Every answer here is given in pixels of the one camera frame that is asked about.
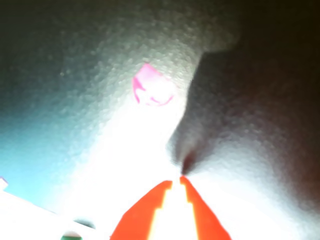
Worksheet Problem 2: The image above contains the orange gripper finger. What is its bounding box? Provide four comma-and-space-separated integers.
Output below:
109, 179, 174, 240
179, 175, 232, 240

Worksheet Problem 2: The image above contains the white numbered grid paper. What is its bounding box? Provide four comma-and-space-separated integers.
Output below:
0, 178, 97, 240

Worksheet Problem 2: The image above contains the small pink tape mark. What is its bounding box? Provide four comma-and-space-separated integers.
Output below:
131, 62, 176, 107

